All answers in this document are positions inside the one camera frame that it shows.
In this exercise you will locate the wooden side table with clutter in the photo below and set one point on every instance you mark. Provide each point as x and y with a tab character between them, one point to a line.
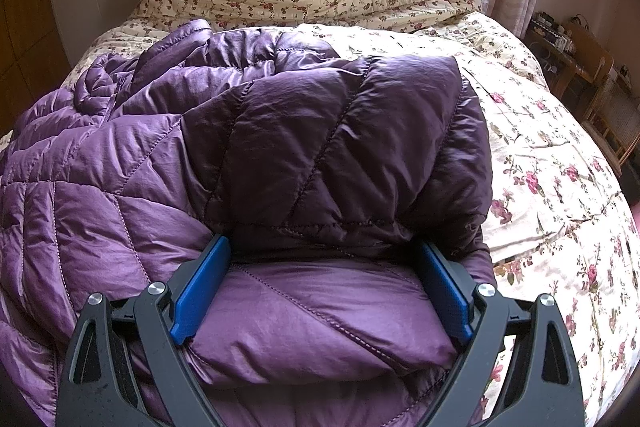
587	57

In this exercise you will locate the floral bedspread bed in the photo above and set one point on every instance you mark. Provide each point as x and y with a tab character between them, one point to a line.
545	187

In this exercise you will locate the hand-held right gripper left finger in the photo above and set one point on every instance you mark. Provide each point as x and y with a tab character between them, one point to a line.
200	287

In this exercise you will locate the brown wooden wardrobe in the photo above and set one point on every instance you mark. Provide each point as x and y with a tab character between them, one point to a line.
25	32

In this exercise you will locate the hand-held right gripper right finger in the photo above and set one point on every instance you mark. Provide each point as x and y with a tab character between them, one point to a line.
445	287

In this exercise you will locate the cluttered wooden desk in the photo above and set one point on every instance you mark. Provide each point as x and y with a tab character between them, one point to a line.
550	34

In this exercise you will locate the purple quilted down jacket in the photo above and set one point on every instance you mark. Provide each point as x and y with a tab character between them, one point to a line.
300	132

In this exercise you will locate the rattan back wooden chair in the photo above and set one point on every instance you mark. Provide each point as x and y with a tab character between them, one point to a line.
617	117

